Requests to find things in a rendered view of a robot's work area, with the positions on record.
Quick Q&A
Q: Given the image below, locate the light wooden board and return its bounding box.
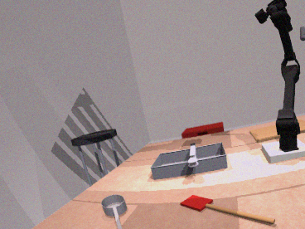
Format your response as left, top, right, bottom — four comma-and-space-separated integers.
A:
249, 119, 305, 143

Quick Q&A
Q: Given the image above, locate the red spatula with wooden handle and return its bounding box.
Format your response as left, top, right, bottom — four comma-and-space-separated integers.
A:
180, 195, 275, 224

